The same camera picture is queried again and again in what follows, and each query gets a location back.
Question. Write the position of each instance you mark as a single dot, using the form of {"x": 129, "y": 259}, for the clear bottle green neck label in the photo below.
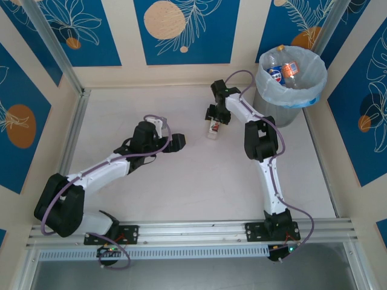
{"x": 214, "y": 131}

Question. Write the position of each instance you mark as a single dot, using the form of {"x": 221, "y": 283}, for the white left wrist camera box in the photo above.
{"x": 157, "y": 124}

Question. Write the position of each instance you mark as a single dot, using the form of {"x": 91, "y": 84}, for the clear bottle orange cap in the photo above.
{"x": 291, "y": 70}

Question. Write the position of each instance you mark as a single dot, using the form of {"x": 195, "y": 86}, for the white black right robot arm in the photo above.
{"x": 272, "y": 187}

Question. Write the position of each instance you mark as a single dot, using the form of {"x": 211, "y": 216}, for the small electronics board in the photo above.
{"x": 109, "y": 251}
{"x": 284, "y": 252}

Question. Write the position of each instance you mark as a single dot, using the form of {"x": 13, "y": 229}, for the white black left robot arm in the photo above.
{"x": 96, "y": 175}

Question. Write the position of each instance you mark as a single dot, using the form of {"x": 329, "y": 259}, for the aluminium frame post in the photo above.
{"x": 331, "y": 24}
{"x": 57, "y": 51}

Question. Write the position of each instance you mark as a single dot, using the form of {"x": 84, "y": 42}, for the grey metal mesh bin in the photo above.
{"x": 278, "y": 114}

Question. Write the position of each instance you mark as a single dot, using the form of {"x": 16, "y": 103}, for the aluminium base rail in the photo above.
{"x": 196, "y": 231}

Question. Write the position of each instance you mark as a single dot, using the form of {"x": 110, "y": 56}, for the blue label cola bottle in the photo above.
{"x": 276, "y": 75}

